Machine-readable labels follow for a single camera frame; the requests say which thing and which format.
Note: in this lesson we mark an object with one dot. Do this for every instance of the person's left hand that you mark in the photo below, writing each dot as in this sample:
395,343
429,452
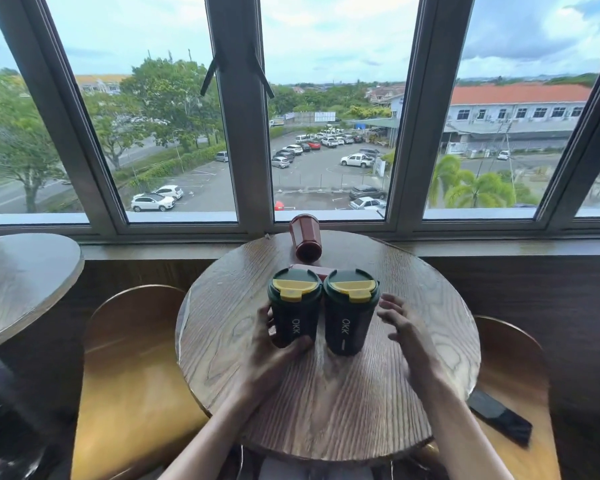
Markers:
262,364

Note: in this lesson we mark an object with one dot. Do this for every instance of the person's right hand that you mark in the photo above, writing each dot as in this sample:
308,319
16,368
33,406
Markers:
420,349

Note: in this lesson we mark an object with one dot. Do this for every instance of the person's left thumb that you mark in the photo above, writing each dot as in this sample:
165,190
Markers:
295,350

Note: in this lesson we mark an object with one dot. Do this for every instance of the person's right thumb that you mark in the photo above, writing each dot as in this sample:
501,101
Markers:
399,337

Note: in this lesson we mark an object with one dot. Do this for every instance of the green cup with yellow lid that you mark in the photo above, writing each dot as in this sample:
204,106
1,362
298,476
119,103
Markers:
349,319
296,314

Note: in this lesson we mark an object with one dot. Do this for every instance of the person's left forearm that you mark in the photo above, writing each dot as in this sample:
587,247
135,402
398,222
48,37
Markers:
210,439

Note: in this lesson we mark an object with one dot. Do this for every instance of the person's right forearm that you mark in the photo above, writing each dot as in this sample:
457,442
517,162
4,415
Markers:
460,434

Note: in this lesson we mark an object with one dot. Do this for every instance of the pink flat object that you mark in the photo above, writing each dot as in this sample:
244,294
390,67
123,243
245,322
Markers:
310,269

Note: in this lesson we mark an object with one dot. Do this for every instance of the dark red cup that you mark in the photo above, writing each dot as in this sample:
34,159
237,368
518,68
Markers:
306,238

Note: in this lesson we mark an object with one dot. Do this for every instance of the wooden chair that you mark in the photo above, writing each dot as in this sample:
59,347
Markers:
515,374
130,384

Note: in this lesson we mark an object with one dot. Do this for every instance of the black phone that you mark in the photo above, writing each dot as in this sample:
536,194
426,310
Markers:
500,417

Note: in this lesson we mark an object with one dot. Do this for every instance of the white building with red roof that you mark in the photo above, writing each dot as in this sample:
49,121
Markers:
515,117

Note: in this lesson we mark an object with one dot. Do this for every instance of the grey window frame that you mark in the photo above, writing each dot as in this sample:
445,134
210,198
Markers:
242,144

